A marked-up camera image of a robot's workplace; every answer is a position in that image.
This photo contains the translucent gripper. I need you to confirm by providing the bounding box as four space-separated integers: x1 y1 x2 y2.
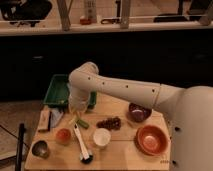
68 96 89 117

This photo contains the yellow banana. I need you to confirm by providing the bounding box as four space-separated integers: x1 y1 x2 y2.
68 114 80 125

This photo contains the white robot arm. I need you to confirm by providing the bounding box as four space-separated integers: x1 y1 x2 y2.
69 62 213 171

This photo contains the white cup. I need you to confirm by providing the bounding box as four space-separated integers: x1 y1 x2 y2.
93 128 111 147

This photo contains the metal cup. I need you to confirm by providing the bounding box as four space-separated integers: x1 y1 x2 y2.
32 140 50 159

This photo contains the green cucumber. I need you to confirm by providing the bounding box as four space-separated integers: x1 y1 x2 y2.
76 118 89 129

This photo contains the green plastic tray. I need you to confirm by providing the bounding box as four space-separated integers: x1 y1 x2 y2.
43 73 98 109

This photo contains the grey cloth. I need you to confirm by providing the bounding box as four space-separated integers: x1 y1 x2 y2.
50 108 63 128

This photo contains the orange tomato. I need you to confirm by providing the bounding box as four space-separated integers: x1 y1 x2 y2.
55 128 71 145

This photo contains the small wooden board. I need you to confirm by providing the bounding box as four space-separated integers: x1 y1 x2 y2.
38 109 50 132

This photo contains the bunch of red grapes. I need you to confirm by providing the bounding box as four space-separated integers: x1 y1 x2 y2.
96 117 121 130

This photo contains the white black dish brush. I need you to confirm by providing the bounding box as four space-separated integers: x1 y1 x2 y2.
73 124 93 164

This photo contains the black pole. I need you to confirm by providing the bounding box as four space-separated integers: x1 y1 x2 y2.
15 123 25 171

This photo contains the dark purple bowl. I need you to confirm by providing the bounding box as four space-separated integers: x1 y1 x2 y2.
129 103 152 122

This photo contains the orange red bowl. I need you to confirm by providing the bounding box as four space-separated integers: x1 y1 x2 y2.
135 125 168 156

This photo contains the red object on shelf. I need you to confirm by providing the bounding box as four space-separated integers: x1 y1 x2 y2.
79 16 92 25

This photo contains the black office chair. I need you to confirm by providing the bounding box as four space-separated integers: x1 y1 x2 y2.
0 0 52 27

